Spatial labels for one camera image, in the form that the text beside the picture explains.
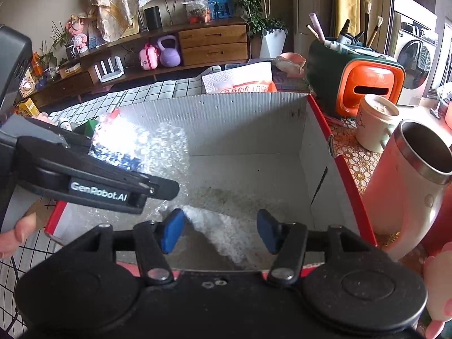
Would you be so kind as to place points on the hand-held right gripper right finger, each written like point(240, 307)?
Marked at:
point(267, 231)

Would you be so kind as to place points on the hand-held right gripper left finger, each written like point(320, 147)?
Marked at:
point(172, 231)

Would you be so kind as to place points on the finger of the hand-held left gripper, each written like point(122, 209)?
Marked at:
point(141, 182)
point(53, 134)

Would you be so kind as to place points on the clear bubble wrap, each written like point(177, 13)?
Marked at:
point(155, 141)

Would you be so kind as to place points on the white and red cardboard box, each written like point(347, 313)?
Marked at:
point(247, 130)

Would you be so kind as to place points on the person's left hand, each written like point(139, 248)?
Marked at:
point(17, 235)

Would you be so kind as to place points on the yellow box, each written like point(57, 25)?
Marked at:
point(27, 107)

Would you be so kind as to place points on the small potted plant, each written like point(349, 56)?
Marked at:
point(69, 47)

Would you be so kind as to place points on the pink doll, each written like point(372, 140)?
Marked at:
point(77, 30)

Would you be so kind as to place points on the white router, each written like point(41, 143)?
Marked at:
point(107, 72)

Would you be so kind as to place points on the white checkered blanket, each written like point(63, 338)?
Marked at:
point(141, 93)

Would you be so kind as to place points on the pink toy bag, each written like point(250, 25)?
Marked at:
point(150, 58)

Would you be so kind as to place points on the floral hanging cloth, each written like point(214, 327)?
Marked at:
point(116, 0)

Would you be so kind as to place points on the white steel-lined tumbler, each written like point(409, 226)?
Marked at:
point(392, 197)

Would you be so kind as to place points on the purple kettlebell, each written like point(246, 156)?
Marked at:
point(170, 54)

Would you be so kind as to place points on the orange and white packet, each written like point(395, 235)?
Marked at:
point(243, 77)

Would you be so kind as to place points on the white lidded cup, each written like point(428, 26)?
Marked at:
point(372, 127)

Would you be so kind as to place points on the black speaker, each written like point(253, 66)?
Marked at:
point(153, 17)

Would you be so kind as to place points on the wooden tv cabinet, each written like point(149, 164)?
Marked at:
point(212, 42)

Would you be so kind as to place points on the pink bowl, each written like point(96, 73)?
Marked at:
point(291, 64)

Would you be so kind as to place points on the pink plush toy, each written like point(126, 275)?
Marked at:
point(439, 289)

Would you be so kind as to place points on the clear bag of fruit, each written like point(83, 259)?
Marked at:
point(197, 9)

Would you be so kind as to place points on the orange and green organiser box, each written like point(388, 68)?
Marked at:
point(367, 77)

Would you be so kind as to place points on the white planter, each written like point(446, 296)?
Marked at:
point(272, 44)

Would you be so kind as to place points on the tall green plant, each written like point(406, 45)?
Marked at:
point(252, 7)

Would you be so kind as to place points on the pink tube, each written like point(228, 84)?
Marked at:
point(317, 26)

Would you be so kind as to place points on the pink basin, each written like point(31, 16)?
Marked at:
point(449, 114)

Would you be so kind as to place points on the white washing machine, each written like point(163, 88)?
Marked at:
point(415, 60)

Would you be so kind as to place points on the short calligraphy brush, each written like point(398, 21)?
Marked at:
point(375, 30)

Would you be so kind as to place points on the long calligraphy brush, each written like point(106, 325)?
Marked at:
point(367, 17)

